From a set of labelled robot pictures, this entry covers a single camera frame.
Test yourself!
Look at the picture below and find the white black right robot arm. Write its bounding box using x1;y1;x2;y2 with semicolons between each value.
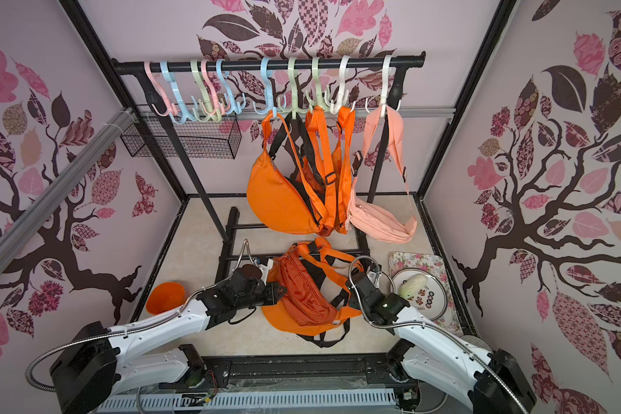
347;270;536;413

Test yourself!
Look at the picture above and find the green hook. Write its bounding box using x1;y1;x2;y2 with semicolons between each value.
278;57;307;119
190;60;216;122
305;57;329;111

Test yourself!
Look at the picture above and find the floral placemat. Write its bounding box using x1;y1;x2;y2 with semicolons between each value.
388;252;463;336

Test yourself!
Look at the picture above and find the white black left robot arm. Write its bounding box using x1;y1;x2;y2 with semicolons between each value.
50;265;287;413

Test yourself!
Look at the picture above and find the silver flexible conduit left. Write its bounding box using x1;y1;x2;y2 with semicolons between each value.
24;237;262;393

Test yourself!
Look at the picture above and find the blue hook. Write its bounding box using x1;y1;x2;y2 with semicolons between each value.
160;61;197;125
216;59;247;115
252;56;278;117

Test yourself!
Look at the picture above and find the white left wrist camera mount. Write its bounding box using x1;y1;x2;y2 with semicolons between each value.
257;258;275;283

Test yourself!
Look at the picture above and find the orange plastic bowl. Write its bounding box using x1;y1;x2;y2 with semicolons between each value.
145;282;186;315

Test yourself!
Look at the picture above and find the aluminium rail left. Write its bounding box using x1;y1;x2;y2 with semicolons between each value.
0;108;136;275

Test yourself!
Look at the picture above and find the orange bag bottom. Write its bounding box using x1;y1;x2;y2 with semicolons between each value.
247;115;320;236

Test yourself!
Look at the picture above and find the pink hook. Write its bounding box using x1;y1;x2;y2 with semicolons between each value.
200;60;226;122
143;61;179;117

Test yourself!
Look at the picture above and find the black wire basket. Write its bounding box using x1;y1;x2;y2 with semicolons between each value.
121;116;243;159

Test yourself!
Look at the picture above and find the pink fanny pack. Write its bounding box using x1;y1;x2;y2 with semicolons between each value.
347;105;417;244

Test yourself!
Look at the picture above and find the white patterned plate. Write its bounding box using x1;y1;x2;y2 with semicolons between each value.
393;268;448;321

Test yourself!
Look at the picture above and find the silver flexible conduit right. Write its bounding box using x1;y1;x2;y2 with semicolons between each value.
346;254;530;414

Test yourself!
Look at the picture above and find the silver flexible conduit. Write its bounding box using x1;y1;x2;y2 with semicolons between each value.
24;237;262;393
346;254;530;414

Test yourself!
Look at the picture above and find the blue hook left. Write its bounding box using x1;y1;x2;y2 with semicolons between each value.
160;61;197;125

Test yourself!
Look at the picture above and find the green hook right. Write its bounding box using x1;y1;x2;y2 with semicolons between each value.
305;57;329;111

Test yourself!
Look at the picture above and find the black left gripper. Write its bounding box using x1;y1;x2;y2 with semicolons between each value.
238;281;290;311

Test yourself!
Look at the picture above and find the black fanny pack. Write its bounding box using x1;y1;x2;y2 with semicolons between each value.
268;113;325;224

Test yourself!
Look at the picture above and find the orange bag with black straps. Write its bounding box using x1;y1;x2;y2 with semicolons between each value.
262;254;362;348

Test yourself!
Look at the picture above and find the green hook middle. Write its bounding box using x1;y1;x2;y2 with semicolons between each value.
278;57;307;119

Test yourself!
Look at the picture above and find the white slotted cable duct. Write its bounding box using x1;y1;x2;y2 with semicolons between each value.
97;388;397;413

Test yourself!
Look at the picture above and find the dark grey clothes rack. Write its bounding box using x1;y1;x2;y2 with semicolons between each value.
110;51;427;282

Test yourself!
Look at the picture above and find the light orange fanny pack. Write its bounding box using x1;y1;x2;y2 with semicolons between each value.
302;106;355;236

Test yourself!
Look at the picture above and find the green hook left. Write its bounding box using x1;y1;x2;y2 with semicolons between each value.
190;60;216;122

